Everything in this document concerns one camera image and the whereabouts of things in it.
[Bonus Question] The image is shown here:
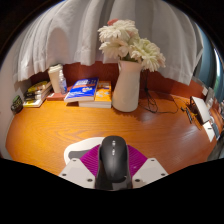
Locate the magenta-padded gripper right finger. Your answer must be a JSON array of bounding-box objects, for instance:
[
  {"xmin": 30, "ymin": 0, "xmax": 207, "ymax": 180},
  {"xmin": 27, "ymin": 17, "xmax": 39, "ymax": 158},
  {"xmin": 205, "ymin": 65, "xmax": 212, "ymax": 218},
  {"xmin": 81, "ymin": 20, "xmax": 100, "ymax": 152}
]
[{"xmin": 128, "ymin": 145, "xmax": 169, "ymax": 189}]

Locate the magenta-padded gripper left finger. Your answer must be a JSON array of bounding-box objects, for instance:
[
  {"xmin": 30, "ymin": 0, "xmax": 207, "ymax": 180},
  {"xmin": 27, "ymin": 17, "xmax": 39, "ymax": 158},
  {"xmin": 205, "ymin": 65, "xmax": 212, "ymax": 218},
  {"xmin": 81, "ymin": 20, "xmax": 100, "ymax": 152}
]
[{"xmin": 58, "ymin": 144, "xmax": 101, "ymax": 189}]

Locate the black computer mouse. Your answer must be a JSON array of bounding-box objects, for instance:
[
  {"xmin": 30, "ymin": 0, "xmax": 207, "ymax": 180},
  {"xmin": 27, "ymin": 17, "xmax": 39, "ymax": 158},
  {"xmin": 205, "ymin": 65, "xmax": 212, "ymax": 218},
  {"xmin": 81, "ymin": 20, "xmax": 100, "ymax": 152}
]
[{"xmin": 94, "ymin": 135, "xmax": 133, "ymax": 191}]

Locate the white and grey mouse pad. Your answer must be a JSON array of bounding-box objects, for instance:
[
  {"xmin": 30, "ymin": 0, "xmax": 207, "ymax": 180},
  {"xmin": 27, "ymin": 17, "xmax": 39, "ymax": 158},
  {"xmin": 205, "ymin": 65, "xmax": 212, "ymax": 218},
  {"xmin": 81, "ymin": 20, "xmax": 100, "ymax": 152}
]
[{"xmin": 63, "ymin": 136, "xmax": 105, "ymax": 165}]

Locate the white paper sheet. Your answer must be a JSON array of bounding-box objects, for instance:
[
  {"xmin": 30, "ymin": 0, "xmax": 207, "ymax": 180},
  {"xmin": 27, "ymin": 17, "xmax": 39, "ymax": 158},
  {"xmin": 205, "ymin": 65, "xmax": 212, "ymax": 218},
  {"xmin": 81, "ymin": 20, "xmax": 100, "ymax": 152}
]
[{"xmin": 202, "ymin": 120, "xmax": 218, "ymax": 143}]

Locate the red book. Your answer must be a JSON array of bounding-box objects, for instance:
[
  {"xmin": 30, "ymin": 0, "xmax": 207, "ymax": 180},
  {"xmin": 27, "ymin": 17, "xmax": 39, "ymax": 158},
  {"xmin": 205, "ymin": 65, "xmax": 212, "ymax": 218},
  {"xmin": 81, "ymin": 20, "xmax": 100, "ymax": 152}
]
[{"xmin": 46, "ymin": 91, "xmax": 69, "ymax": 102}]

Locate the orange-covered book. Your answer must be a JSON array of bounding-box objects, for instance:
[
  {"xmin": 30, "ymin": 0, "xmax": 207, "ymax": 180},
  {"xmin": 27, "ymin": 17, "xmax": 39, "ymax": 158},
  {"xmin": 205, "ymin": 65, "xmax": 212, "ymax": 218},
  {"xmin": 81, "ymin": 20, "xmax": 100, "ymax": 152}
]
[{"xmin": 78, "ymin": 80, "xmax": 113, "ymax": 109}]

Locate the yellow and white thick book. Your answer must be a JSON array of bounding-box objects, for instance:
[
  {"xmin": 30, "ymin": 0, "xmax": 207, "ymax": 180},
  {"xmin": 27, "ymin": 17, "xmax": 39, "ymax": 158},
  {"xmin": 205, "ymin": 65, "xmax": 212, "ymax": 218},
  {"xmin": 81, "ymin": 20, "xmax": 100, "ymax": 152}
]
[{"xmin": 22, "ymin": 94, "xmax": 51, "ymax": 108}]

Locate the white ceramic vase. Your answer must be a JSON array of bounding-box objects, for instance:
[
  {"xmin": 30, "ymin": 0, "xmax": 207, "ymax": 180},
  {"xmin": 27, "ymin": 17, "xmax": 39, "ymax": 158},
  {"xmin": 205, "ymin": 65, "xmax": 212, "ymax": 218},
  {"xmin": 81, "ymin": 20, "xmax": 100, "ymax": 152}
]
[{"xmin": 111, "ymin": 59, "xmax": 144, "ymax": 113}]

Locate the white laptop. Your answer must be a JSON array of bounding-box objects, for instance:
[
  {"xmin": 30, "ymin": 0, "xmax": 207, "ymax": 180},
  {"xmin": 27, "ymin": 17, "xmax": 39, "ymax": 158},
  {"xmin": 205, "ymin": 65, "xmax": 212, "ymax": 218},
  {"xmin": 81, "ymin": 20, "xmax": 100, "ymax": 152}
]
[{"xmin": 190, "ymin": 95, "xmax": 213, "ymax": 125}]

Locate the black book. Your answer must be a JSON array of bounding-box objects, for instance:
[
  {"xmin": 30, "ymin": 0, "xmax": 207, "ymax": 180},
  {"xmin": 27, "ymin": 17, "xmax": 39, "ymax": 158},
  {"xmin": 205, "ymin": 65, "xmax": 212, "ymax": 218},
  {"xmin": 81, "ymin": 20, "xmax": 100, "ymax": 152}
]
[
  {"xmin": 24, "ymin": 87, "xmax": 53, "ymax": 98},
  {"xmin": 23, "ymin": 91, "xmax": 52, "ymax": 102}
]

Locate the clear spray bottle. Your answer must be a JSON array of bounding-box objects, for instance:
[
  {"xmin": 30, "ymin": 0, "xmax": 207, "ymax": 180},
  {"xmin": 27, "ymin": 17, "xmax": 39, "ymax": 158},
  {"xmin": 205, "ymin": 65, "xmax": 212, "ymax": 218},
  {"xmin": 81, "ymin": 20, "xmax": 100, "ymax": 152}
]
[{"xmin": 58, "ymin": 69, "xmax": 68, "ymax": 95}]

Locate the cream lidded container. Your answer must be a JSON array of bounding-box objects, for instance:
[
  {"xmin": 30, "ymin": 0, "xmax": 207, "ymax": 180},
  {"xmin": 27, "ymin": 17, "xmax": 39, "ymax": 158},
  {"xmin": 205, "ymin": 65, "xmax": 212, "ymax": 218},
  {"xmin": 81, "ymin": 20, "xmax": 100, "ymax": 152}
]
[{"xmin": 47, "ymin": 63, "xmax": 64, "ymax": 94}]

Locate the white flower bouquet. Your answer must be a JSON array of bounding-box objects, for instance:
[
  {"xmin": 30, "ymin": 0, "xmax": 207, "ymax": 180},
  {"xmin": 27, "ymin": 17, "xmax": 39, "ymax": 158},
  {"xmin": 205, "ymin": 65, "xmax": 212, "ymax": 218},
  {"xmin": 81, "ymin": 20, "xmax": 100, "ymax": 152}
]
[{"xmin": 97, "ymin": 18, "xmax": 167, "ymax": 73}]

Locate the white pleated curtain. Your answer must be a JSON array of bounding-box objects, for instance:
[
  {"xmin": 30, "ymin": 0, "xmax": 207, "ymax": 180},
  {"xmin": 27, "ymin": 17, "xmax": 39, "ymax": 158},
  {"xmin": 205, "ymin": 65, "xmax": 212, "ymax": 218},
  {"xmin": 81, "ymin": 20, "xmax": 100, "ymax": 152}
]
[{"xmin": 13, "ymin": 0, "xmax": 204, "ymax": 86}]

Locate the black cable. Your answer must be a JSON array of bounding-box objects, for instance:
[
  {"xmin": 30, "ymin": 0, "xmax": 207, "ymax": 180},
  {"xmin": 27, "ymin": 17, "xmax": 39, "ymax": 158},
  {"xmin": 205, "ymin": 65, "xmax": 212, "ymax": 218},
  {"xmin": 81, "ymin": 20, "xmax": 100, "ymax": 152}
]
[{"xmin": 138, "ymin": 68, "xmax": 181, "ymax": 115}]

